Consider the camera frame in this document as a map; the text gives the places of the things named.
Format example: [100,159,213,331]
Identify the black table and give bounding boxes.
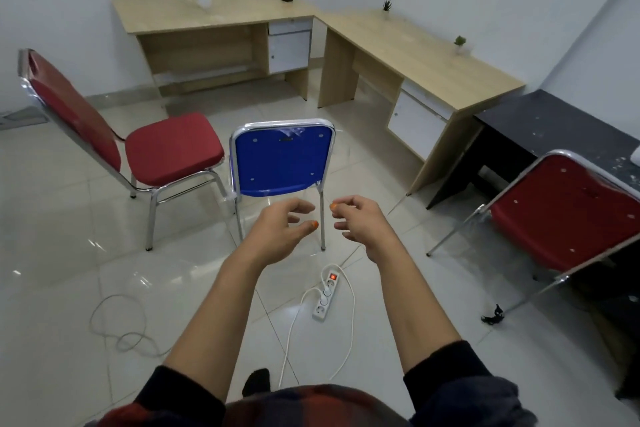
[425,89,640,400]

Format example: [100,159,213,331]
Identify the red chair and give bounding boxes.
[18,48,236,252]
[426,149,640,326]

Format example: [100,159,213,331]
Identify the person's left foot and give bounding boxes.
[242,368,271,398]

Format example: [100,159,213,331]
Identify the person's right forearm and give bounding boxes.
[369,241,539,427]

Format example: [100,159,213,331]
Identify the person's plaid shirt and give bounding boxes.
[222,384,416,427]

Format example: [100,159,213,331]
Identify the wooden table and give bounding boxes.
[111,0,321,102]
[315,9,527,197]

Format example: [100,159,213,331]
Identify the thin gray cable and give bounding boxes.
[89,294,173,358]

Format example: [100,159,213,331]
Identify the person's right hand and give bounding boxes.
[329,195,401,265]

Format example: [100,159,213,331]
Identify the person's left hand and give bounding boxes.
[235,199,320,270]

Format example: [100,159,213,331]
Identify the person's left forearm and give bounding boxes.
[99,251,266,427]

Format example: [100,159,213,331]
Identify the blue chair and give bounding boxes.
[229,117,337,252]

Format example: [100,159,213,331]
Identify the metal floor bracket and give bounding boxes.
[0,107,49,131]

